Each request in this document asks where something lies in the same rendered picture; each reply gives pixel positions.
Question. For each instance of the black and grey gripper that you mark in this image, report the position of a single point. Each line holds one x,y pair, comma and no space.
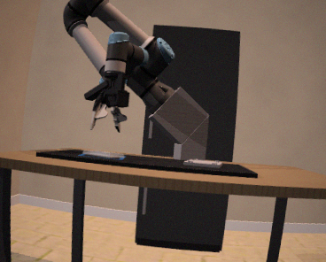
113,96

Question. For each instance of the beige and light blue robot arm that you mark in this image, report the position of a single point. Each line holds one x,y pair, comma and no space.
143,65

